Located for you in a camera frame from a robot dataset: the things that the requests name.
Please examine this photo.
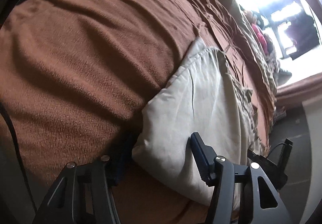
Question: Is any beige zip jacket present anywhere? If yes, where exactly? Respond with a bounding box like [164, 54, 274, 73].
[132, 37, 264, 206]

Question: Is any right pink curtain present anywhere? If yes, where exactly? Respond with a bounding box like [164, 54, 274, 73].
[275, 73, 322, 109]

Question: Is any olive green duvet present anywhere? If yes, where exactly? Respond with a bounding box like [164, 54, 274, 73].
[218, 0, 279, 94]

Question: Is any brown bed blanket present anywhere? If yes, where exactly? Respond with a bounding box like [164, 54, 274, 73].
[1, 0, 274, 223]

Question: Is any pink cloth on sill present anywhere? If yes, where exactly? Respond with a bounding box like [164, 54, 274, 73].
[252, 24, 268, 55]

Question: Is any dark hanging coat left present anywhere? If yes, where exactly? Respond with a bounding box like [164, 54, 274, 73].
[288, 12, 319, 52]

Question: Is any black cable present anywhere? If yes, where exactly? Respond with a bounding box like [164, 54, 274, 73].
[0, 103, 38, 212]

